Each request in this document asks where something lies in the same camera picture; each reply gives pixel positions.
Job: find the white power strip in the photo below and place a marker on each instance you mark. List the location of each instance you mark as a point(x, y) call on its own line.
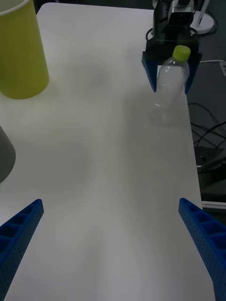
point(223, 68)

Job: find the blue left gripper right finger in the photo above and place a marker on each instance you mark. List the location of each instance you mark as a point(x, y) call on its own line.
point(207, 240)

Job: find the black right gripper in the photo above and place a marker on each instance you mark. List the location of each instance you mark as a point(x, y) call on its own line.
point(164, 44)

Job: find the black box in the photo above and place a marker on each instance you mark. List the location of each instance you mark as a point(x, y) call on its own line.
point(212, 169)

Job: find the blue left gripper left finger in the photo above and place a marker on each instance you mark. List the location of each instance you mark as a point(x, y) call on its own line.
point(21, 230)

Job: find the yellow-green plastic bin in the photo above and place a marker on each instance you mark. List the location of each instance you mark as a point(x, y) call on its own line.
point(21, 54)

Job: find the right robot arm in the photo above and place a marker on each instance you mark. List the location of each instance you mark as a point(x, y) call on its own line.
point(161, 14)

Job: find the clear bottle with green cap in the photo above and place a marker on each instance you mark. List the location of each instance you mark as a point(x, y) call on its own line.
point(173, 80)

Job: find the white stand with round base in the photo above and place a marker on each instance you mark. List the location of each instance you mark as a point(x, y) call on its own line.
point(204, 22)

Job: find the grey plastic bin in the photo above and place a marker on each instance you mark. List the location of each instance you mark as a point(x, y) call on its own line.
point(5, 155)

